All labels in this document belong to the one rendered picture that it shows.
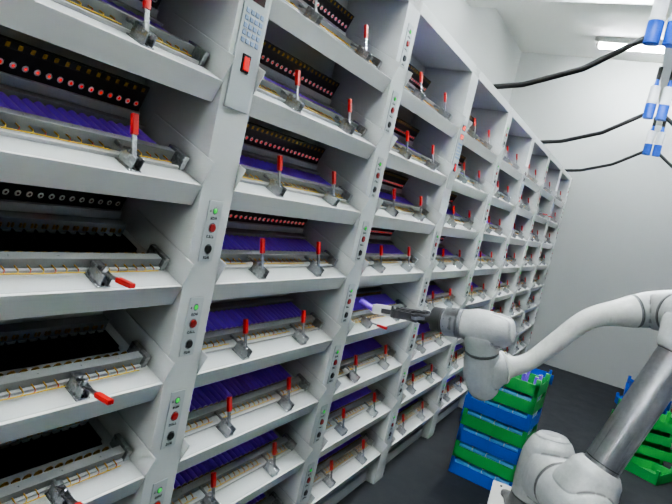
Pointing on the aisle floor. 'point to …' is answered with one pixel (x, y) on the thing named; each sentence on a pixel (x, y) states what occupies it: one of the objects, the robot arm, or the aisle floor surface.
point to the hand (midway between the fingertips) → (383, 309)
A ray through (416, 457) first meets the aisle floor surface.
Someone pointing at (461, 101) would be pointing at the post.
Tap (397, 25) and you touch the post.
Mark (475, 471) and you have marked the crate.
